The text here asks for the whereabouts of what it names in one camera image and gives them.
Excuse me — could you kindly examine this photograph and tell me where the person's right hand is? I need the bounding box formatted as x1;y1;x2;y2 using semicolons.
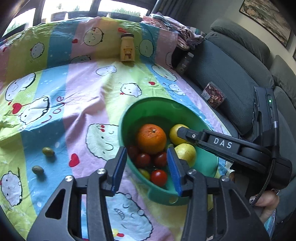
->
250;189;280;223

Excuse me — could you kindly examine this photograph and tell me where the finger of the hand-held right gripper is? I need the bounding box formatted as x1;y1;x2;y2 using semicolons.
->
177;127;245;164

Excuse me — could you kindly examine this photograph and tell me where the orange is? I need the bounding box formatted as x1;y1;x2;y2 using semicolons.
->
136;124;167;155

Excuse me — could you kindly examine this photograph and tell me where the colourful cartoon printed bed sheet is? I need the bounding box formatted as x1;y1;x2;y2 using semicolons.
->
0;16;234;241

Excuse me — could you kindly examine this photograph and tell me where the grey sofa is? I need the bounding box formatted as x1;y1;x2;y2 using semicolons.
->
171;19;296;232

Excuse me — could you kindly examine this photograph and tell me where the framed wall picture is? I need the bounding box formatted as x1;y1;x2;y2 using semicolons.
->
239;0;293;48

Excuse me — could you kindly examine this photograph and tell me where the dark framed window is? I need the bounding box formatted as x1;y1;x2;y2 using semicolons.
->
0;0;160;37

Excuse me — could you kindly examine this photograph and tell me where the yellowish green olive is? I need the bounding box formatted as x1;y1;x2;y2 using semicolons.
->
138;169;151;181

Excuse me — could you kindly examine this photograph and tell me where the black braided cable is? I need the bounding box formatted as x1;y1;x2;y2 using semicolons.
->
250;120;278;207

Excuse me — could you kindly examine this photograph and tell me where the planter with green plants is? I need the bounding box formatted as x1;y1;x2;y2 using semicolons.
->
111;8;141;16

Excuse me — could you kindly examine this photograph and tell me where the pink clothes pile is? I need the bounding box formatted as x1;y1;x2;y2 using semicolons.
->
142;13;206;50

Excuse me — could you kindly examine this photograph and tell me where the dark jar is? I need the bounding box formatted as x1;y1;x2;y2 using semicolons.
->
177;52;195;75

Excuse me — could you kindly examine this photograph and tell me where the yellow bear print bottle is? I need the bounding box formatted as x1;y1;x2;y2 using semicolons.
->
120;33;136;63

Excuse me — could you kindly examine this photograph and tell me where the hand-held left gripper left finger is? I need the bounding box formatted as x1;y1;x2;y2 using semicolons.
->
26;146;128;241

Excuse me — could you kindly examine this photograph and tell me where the green plastic bowl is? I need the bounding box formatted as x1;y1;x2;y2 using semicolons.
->
118;97;219;207

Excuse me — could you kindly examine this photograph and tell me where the yellow round fruit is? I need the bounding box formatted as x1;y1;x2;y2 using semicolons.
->
174;143;197;168
169;124;190;146

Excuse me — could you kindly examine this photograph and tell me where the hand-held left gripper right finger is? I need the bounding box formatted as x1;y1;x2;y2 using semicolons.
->
166;146;271;241

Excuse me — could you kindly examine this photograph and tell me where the clear packet of nuts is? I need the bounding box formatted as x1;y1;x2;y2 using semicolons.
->
201;82;225;109

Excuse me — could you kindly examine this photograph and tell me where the red cherry tomato with stem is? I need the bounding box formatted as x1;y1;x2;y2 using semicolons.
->
151;170;168;187

